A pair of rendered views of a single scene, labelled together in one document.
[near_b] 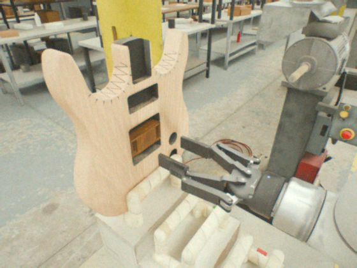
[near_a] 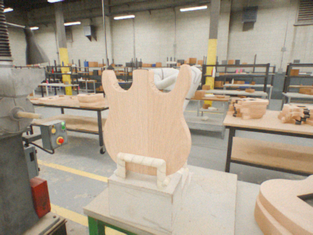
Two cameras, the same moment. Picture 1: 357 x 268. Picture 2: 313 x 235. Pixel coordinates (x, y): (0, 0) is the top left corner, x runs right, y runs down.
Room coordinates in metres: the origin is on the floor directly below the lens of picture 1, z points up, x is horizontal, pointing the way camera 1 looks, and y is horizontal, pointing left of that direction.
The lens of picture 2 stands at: (0.62, 0.77, 1.52)
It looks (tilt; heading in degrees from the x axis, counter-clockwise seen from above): 14 degrees down; 255
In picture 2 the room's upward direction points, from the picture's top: straight up
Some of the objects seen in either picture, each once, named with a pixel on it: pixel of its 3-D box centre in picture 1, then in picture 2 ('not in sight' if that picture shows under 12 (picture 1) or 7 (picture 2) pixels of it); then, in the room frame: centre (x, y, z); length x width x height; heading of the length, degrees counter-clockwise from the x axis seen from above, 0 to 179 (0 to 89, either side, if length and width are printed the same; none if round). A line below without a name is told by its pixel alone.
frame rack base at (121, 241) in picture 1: (150, 215); (146, 194); (0.48, 0.09, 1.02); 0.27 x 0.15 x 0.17; 145
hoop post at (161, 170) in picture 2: not in sight; (161, 175); (0.44, 0.17, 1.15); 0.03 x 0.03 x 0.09
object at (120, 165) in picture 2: not in sight; (121, 167); (0.57, 0.08, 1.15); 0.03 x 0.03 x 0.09
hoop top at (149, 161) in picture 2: not in sight; (140, 160); (0.50, 0.13, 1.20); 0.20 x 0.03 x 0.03; 144
